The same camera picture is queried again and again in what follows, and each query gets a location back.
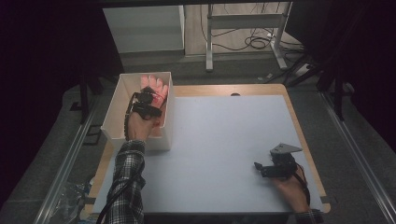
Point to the aluminium floor rail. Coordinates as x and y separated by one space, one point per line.
358 155
65 168

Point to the white cabinet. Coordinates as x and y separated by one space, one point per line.
143 28

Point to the white table mat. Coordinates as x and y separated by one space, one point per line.
218 155

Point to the black metal stand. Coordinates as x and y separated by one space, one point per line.
337 93
83 96

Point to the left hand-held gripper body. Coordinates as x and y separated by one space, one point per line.
144 107

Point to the clear plastic bag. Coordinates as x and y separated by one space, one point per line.
73 202

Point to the grey metal desk frame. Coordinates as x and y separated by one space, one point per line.
243 21

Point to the dark curtain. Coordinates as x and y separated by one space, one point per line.
37 77
367 62

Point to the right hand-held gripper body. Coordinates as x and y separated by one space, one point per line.
281 166

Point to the person's right hand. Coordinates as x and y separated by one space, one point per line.
291 193

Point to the white power strip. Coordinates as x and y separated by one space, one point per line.
301 70

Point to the white box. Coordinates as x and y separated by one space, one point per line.
115 119

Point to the person's left hand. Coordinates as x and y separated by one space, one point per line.
138 127

